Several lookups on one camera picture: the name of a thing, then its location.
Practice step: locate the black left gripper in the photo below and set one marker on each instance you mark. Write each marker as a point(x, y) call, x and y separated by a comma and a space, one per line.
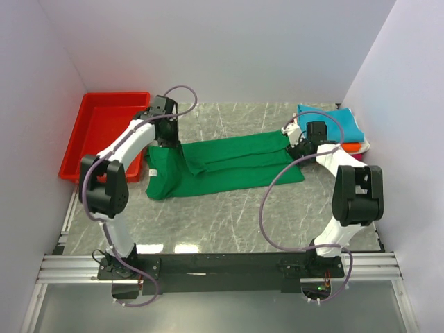
point(168, 141)

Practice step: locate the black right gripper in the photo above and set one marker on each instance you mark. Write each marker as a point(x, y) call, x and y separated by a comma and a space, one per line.
point(299, 150)

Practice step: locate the green t shirt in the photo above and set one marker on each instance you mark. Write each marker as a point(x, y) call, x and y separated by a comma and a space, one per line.
point(214, 166)

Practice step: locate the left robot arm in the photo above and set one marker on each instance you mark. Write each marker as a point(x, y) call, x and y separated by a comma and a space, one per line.
point(103, 184)

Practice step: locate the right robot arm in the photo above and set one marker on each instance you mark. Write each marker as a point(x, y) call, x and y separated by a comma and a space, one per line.
point(358, 196)

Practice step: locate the white folded shirt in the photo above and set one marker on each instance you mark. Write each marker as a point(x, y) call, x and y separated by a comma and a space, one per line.
point(365, 146)

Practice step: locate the teal folded shirt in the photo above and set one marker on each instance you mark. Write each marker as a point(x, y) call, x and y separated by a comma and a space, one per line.
point(344, 117)

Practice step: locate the orange folded shirt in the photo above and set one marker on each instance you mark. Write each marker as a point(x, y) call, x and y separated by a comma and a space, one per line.
point(352, 147)

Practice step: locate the magenta folded shirt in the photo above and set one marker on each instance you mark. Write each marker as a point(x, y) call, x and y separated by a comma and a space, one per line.
point(358, 156)

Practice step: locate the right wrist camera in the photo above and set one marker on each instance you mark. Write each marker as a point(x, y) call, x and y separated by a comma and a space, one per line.
point(292, 131)

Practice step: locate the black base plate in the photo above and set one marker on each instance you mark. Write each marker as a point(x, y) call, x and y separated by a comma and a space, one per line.
point(180, 273)

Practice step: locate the aluminium rail frame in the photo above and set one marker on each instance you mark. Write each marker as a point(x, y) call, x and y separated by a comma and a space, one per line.
point(68, 298)

